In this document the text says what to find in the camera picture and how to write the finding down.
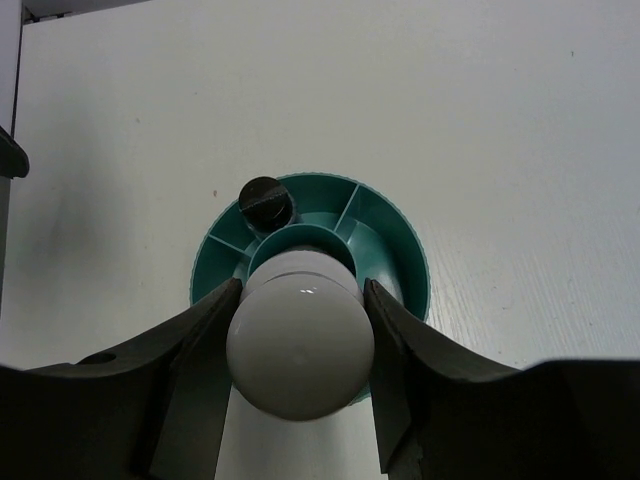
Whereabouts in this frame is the small clear black-capped bottle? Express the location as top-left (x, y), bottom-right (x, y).
top-left (238, 176), bottom-right (299, 239)

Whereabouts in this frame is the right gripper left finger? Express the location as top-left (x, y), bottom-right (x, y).
top-left (1, 278), bottom-right (242, 479)

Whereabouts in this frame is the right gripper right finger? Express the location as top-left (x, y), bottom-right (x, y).
top-left (364, 280), bottom-right (639, 479)

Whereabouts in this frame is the white pink blue bottle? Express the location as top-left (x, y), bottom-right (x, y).
top-left (226, 250), bottom-right (374, 421)

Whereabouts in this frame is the teal round organizer container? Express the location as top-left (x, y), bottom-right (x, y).
top-left (189, 172), bottom-right (432, 401)

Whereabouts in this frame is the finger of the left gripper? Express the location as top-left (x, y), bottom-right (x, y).
top-left (0, 127), bottom-right (29, 179)

